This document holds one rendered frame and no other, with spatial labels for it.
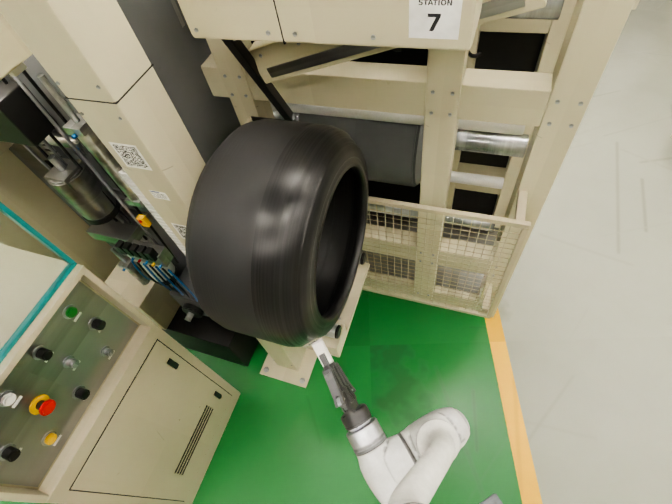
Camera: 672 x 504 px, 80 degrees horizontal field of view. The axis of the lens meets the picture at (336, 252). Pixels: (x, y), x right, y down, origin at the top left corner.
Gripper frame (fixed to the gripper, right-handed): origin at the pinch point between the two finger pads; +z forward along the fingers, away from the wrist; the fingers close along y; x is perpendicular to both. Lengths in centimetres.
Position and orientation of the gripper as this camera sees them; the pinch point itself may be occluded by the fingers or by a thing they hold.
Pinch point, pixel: (322, 352)
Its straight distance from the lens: 111.0
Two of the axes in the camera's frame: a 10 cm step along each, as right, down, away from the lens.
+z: -4.8, -8.5, 2.1
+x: 8.3, -5.2, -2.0
